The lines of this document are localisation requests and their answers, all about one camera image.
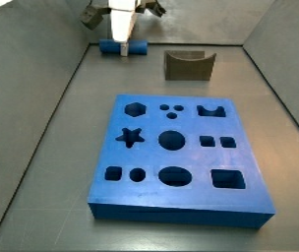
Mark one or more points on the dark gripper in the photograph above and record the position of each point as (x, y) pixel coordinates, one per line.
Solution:
(122, 15)

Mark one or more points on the blue cylinder peg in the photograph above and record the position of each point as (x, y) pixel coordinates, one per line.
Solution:
(130, 47)

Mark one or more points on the dark curved cradle stand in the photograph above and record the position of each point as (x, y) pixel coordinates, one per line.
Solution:
(187, 65)

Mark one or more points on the blue shape sorter block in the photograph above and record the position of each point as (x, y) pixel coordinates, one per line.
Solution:
(176, 164)

